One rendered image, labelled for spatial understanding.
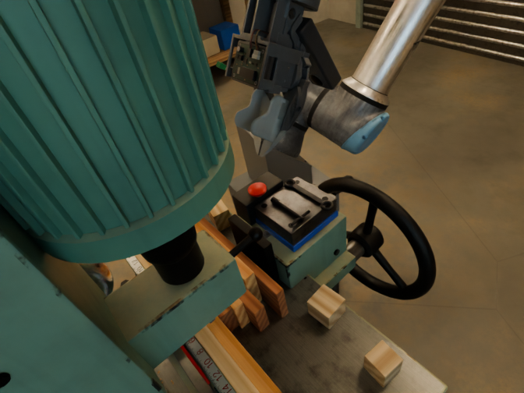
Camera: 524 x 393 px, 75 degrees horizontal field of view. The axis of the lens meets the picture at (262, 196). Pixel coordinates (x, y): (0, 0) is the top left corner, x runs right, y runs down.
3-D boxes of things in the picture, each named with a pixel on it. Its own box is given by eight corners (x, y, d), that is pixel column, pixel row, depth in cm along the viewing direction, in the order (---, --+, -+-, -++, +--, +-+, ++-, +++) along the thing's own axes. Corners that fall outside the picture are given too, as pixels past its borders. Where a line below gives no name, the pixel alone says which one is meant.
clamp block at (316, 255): (348, 251, 61) (349, 216, 55) (295, 301, 56) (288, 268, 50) (291, 212, 70) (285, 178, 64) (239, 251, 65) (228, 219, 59)
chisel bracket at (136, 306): (250, 298, 44) (236, 258, 38) (155, 378, 39) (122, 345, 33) (218, 265, 49) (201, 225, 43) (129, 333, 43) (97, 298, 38)
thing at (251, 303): (270, 323, 50) (264, 306, 47) (260, 332, 49) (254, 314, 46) (187, 238, 65) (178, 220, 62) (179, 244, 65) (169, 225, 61)
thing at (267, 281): (288, 313, 51) (283, 288, 46) (282, 319, 50) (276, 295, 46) (201, 230, 66) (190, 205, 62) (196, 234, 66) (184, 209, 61)
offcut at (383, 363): (383, 387, 42) (385, 377, 39) (362, 366, 44) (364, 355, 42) (400, 370, 43) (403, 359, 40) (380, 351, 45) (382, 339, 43)
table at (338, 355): (479, 352, 48) (490, 332, 44) (334, 556, 36) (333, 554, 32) (229, 178, 87) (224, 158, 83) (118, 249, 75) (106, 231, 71)
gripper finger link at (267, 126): (235, 155, 48) (249, 88, 44) (266, 155, 52) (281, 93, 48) (249, 164, 46) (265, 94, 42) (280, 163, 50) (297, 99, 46)
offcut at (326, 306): (308, 313, 50) (306, 301, 48) (324, 295, 52) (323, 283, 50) (329, 330, 48) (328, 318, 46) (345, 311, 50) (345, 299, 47)
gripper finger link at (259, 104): (222, 147, 50) (235, 83, 46) (253, 147, 54) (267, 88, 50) (235, 155, 48) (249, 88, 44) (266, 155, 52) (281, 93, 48)
